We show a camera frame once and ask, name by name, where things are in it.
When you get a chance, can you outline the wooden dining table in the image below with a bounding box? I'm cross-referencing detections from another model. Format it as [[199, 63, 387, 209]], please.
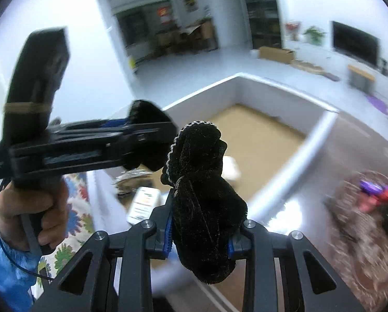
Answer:
[[181, 26, 203, 51]]

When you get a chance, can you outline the purple bottle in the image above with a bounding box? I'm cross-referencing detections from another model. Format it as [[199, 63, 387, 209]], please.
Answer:
[[359, 179, 385, 194]]

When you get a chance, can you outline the red door poster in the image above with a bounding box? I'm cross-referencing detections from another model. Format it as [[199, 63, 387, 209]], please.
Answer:
[[157, 5, 173, 25]]

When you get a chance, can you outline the wooden sideboard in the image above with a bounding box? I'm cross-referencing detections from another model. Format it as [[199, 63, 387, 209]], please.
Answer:
[[199, 19, 218, 51]]

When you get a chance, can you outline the person's left forearm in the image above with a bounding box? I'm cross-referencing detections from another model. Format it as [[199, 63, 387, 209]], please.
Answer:
[[0, 208, 56, 312]]

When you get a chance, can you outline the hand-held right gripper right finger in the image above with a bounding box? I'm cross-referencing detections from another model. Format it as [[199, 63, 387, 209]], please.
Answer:
[[227, 219, 365, 312]]

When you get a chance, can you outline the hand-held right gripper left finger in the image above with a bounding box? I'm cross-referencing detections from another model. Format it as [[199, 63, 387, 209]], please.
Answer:
[[35, 188, 176, 312]]

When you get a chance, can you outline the cardboard box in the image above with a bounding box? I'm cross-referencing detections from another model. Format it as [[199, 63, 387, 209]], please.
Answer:
[[258, 46, 295, 65]]

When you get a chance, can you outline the black television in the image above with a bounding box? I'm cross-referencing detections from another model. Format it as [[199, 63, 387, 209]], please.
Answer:
[[331, 20, 381, 69]]

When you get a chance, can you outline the dark glass sliding door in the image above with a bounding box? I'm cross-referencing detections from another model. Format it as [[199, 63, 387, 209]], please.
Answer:
[[116, 5, 149, 48]]

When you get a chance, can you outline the purple floor mat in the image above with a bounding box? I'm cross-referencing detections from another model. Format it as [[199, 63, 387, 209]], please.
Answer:
[[366, 95, 388, 114]]

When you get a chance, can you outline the person's left hand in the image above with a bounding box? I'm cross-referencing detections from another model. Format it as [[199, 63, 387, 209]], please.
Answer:
[[0, 179, 70, 256]]

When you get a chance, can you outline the red flower vase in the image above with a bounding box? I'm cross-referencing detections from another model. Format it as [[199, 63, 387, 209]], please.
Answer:
[[285, 21, 302, 41]]

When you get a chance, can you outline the white storage box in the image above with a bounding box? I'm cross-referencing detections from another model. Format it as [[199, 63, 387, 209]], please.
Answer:
[[85, 72, 340, 312]]

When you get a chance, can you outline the white TV cabinet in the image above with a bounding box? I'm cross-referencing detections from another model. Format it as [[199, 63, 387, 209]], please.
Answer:
[[283, 36, 388, 105]]

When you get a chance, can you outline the bushy green potted plant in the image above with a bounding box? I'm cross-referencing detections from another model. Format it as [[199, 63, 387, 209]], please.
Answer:
[[303, 26, 326, 45]]

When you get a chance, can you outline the black cloth white trim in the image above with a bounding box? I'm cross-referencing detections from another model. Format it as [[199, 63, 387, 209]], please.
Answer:
[[160, 121, 248, 285]]

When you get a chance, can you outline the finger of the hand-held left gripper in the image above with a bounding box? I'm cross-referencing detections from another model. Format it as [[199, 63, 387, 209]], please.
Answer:
[[49, 117, 139, 137], [43, 122, 178, 171]]

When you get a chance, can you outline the round beige floor pad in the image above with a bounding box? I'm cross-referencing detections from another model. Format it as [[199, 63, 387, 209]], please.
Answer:
[[292, 60, 325, 74]]

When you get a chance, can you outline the white lotion bottle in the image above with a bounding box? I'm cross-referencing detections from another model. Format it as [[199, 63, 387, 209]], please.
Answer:
[[126, 186, 162, 225]]

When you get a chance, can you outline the wooden bench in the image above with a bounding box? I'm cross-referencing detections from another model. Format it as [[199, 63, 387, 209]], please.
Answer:
[[347, 64, 376, 92]]

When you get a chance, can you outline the red snack packet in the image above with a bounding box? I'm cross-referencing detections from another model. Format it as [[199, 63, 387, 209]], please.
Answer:
[[360, 185, 388, 212]]

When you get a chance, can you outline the dark glass display cabinet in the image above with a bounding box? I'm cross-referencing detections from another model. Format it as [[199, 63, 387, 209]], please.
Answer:
[[239, 0, 283, 50]]

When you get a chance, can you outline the silver spiky ornament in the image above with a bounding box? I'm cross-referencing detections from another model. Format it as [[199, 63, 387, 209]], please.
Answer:
[[116, 169, 152, 196]]

